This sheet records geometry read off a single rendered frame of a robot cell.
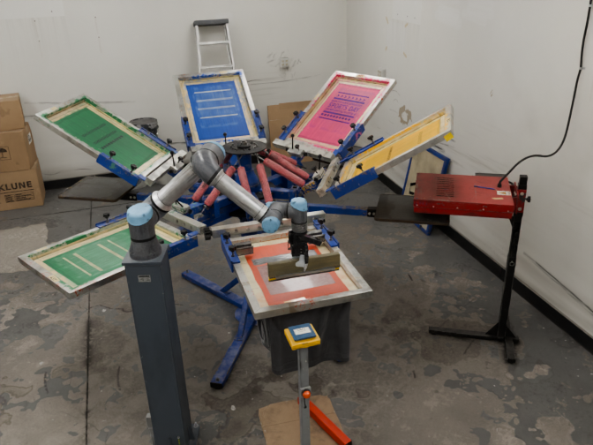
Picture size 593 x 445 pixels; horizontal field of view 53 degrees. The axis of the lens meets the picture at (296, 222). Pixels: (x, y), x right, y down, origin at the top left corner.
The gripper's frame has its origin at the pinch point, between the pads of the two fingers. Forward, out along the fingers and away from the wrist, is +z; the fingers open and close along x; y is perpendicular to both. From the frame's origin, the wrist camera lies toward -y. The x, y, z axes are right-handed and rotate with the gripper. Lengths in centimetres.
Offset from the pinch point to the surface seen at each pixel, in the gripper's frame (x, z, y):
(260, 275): -23.2, 14.2, 16.7
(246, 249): -43.2, 8.7, 19.3
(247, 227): -67, 7, 13
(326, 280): -6.7, 14.0, -13.3
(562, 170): -65, 0, -200
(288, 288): -5.9, 14.1, 7.0
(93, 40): -458, -51, 90
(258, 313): 15.2, 11.4, 27.0
